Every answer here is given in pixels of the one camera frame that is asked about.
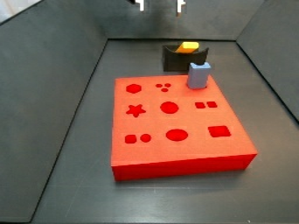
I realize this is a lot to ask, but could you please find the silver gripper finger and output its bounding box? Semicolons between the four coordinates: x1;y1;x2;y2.
135;0;146;11
176;0;186;17

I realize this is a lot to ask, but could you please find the yellow two-pronged peg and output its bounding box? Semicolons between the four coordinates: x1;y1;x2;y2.
175;41;200;53

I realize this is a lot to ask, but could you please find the black curved fixture stand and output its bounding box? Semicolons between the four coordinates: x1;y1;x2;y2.
163;45;210;72

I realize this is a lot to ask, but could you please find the blue rectangular peg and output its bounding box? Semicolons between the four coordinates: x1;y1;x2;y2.
187;62;211;89

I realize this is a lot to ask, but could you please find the red shape-sorter block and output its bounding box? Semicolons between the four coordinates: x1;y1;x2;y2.
111;75;258;181

